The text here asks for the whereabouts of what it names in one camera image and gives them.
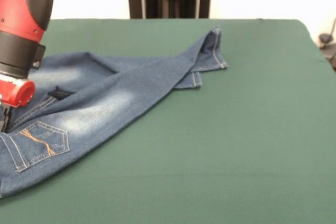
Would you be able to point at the dark green table cloth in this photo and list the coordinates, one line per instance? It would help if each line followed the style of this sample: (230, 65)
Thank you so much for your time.
(236, 155)

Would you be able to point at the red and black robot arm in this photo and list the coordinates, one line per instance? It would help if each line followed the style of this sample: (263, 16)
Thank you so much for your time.
(21, 24)

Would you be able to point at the grey office chair base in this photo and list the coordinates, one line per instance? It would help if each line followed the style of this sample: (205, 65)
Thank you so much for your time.
(328, 48)

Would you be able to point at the blue denim jeans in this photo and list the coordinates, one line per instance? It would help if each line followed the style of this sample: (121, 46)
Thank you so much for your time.
(105, 103)

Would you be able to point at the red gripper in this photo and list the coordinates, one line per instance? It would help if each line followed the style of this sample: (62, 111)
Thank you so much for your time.
(18, 93)

